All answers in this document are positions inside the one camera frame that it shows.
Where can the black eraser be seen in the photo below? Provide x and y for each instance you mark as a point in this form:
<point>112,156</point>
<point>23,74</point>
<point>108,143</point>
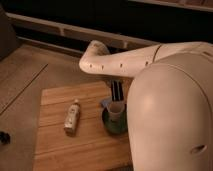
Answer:
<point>117,91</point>

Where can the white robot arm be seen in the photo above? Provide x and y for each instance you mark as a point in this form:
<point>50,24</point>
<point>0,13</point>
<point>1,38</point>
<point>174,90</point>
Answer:
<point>169,102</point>

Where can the green plate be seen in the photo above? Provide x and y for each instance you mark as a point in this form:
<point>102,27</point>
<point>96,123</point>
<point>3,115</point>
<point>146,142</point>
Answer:
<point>115,127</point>

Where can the small white bottle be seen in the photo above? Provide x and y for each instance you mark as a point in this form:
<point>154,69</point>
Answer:
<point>72,117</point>

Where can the wooden board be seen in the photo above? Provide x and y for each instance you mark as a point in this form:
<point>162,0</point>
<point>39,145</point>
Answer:
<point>92,148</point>

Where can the black object on floor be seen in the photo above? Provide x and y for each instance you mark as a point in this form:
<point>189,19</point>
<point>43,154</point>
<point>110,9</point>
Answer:
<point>4,137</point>

